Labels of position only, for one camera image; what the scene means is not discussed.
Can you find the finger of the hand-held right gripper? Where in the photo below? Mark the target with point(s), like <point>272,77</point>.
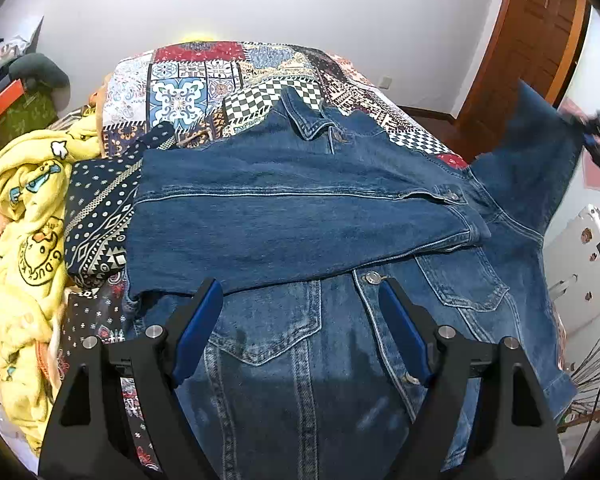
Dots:
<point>589,140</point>

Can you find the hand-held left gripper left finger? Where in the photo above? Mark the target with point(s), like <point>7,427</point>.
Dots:
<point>200,327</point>

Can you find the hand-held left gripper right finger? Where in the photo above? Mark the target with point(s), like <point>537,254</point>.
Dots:
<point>402,327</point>

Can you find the blue denim jacket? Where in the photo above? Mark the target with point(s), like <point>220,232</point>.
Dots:
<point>280,220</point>

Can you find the dark grey cushion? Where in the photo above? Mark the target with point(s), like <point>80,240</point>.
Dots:
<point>40,70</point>

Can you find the bundle of thin sticks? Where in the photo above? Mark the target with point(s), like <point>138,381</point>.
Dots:
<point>590,370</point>

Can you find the brown wooden door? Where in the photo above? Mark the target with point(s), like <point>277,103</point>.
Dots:
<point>530,35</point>

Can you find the patchwork printed bed cover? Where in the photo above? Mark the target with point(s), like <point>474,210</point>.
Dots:
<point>190,95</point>

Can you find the green box with orange lid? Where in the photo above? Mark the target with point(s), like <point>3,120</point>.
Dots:
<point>22,120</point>

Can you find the white cabinet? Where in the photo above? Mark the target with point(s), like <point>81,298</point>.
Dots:
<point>580,270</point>

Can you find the yellow duck print blanket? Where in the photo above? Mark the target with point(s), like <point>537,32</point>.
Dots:
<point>30,210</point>

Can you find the pile of clutter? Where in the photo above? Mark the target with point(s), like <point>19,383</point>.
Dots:
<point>2,55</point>

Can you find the white wall socket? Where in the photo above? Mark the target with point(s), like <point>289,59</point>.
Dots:
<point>385,83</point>

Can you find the yellow curved object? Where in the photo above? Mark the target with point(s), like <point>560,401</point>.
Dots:
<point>196,39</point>

